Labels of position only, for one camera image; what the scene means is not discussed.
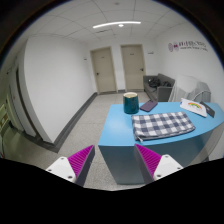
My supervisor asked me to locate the blue checkered towel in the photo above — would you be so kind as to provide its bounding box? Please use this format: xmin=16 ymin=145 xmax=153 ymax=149
xmin=131 ymin=112 xmax=195 ymax=142

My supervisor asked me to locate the white rainbow picture book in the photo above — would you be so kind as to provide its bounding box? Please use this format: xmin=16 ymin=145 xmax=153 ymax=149
xmin=180 ymin=98 xmax=207 ymax=117

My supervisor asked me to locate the right beige door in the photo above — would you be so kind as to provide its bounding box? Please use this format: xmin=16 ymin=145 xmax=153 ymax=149
xmin=121 ymin=45 xmax=145 ymax=90

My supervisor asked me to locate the black bag on sofa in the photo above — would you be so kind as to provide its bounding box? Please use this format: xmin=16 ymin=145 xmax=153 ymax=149
xmin=148 ymin=78 xmax=160 ymax=88

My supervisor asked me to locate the black tablet device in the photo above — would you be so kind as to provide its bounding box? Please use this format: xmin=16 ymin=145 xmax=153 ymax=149
xmin=200 ymin=102 xmax=215 ymax=118

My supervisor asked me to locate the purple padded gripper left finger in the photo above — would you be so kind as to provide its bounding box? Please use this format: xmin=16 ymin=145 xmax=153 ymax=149
xmin=47 ymin=145 xmax=95 ymax=187

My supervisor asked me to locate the ceiling strip light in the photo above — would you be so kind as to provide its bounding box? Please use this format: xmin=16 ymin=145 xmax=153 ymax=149
xmin=93 ymin=21 xmax=141 ymax=29

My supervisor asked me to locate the beige door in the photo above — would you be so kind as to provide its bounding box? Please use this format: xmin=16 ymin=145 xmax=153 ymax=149
xmin=121 ymin=45 xmax=145 ymax=90
xmin=91 ymin=48 xmax=116 ymax=93

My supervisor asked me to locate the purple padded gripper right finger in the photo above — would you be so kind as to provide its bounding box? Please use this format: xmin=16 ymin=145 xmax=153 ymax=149
xmin=134 ymin=144 xmax=182 ymax=184

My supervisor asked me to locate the dark purple notebook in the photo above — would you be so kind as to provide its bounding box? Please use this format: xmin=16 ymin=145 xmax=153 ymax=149
xmin=140 ymin=100 xmax=158 ymax=112

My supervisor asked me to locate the blue table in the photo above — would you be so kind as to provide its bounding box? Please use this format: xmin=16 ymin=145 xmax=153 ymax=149
xmin=98 ymin=103 xmax=224 ymax=185

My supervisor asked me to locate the white draped chair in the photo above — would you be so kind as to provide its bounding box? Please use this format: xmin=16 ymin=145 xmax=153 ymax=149
xmin=169 ymin=75 xmax=211 ymax=102

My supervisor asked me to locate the dark green cylindrical container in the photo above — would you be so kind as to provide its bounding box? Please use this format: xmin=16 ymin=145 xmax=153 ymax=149
xmin=123 ymin=92 xmax=139 ymax=114

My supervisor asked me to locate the left beige door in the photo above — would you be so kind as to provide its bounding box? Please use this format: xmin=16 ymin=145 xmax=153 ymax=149
xmin=91 ymin=48 xmax=116 ymax=93

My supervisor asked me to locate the wall logo sign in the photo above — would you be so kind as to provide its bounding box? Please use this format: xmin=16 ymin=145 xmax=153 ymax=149
xmin=168 ymin=41 xmax=207 ymax=52

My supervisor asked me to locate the grey sofa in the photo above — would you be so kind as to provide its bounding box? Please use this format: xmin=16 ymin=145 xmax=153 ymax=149
xmin=143 ymin=73 xmax=175 ymax=102

